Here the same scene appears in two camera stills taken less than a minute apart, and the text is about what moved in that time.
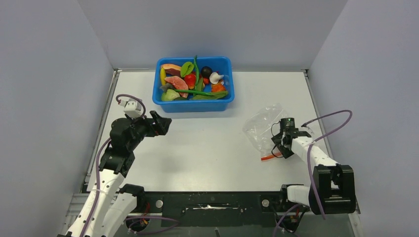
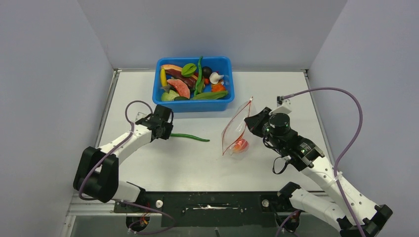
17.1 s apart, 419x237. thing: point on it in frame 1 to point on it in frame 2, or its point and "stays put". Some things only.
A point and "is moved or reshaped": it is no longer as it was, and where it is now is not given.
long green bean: x=215 y=96 stays put
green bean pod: x=197 y=70 to x=199 y=77
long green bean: x=197 y=92 to x=179 y=135
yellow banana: x=162 y=76 stays put
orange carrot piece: x=218 y=87 stays put
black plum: x=205 y=71 stays put
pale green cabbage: x=170 y=95 stays put
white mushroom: x=214 y=77 stays put
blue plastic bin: x=220 y=65 stays put
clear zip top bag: x=258 y=129 is moved or reshaped
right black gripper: x=277 y=141 to x=254 y=123
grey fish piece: x=167 y=86 stays put
